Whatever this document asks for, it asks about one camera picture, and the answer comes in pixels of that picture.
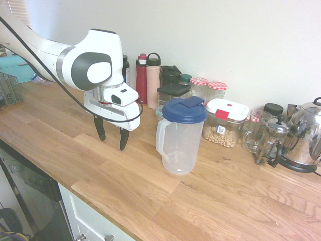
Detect clear plastic bag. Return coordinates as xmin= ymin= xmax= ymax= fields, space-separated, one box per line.
xmin=31 ymin=74 xmax=52 ymax=86

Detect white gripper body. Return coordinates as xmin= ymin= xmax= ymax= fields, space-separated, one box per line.
xmin=83 ymin=90 xmax=141 ymax=132

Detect jar with black lid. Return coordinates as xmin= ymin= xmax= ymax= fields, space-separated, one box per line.
xmin=263 ymin=103 xmax=284 ymax=118

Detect jar with red checkered lid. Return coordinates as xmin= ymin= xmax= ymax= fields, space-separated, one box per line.
xmin=189 ymin=77 xmax=209 ymax=101
xmin=207 ymin=81 xmax=228 ymax=101

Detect nut container with white lid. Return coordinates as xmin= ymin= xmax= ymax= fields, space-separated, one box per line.
xmin=202 ymin=98 xmax=250 ymax=148

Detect metal drawer handle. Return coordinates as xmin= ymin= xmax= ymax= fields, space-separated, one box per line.
xmin=79 ymin=233 xmax=115 ymax=241

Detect glass jar with green lid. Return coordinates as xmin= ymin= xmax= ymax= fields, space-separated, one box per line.
xmin=178 ymin=74 xmax=193 ymax=86

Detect grey plastic basket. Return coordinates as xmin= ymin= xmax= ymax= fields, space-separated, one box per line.
xmin=0 ymin=72 xmax=25 ymax=106

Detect pink water bottle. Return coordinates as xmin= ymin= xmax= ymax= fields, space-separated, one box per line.
xmin=146 ymin=52 xmax=162 ymax=109

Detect chrome electric kettle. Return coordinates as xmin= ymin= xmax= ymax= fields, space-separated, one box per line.
xmin=278 ymin=97 xmax=321 ymax=174

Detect glass french press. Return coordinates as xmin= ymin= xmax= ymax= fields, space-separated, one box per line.
xmin=254 ymin=114 xmax=290 ymax=168

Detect clear pitcher with blue lid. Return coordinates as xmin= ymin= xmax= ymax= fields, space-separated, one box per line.
xmin=155 ymin=97 xmax=208 ymax=176

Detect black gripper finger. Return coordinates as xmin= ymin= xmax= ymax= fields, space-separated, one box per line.
xmin=93 ymin=114 xmax=107 ymax=142
xmin=119 ymin=127 xmax=130 ymax=151

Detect black tripod stand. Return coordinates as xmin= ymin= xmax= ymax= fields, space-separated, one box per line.
xmin=0 ymin=155 xmax=36 ymax=235

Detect black shaker bottle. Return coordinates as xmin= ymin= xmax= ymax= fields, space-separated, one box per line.
xmin=159 ymin=65 xmax=182 ymax=87

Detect square container with black lid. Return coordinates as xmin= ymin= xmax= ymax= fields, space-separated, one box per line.
xmin=157 ymin=83 xmax=191 ymax=108

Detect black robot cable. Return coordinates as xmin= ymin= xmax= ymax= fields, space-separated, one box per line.
xmin=0 ymin=16 xmax=144 ymax=124

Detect black coiled floor cables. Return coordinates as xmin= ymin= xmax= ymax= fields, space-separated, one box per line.
xmin=0 ymin=207 xmax=31 ymax=241

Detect clear glass mug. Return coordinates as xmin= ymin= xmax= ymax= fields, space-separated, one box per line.
xmin=241 ymin=109 xmax=273 ymax=153

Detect teal cardboard box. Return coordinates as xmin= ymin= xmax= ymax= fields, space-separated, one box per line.
xmin=0 ymin=54 xmax=42 ymax=85

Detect black protein powder tub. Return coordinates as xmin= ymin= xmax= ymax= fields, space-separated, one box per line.
xmin=122 ymin=54 xmax=131 ymax=87

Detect red water bottle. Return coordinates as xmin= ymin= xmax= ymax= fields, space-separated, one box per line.
xmin=136 ymin=53 xmax=148 ymax=105

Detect white cabinet drawer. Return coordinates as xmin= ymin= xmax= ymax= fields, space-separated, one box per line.
xmin=58 ymin=182 xmax=136 ymax=241

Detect small glass bowl teal rim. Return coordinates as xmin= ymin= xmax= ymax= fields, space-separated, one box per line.
xmin=154 ymin=105 xmax=165 ymax=123

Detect black dishwasher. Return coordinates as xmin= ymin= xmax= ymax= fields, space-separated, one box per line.
xmin=0 ymin=140 xmax=73 ymax=241

